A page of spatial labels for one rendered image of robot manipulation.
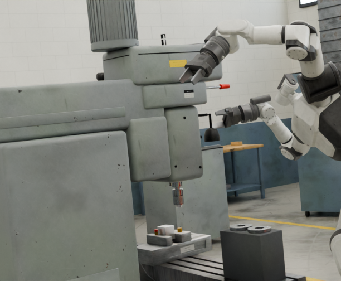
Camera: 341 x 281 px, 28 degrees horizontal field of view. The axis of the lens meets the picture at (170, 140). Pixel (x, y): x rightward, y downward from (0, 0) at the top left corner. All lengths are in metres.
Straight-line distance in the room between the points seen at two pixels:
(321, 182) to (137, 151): 6.46
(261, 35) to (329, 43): 9.63
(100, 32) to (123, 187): 0.65
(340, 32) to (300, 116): 9.19
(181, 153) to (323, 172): 6.23
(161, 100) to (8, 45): 7.03
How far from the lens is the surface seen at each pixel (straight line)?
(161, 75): 2.83
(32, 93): 2.56
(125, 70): 2.81
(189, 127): 2.93
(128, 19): 2.81
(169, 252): 3.08
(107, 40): 2.79
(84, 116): 2.65
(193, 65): 2.49
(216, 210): 7.90
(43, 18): 10.03
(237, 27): 2.54
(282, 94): 3.00
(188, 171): 2.93
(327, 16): 12.19
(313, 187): 9.13
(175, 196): 3.01
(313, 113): 2.82
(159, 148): 2.82
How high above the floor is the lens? 1.64
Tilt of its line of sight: 3 degrees down
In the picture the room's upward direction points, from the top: 5 degrees counter-clockwise
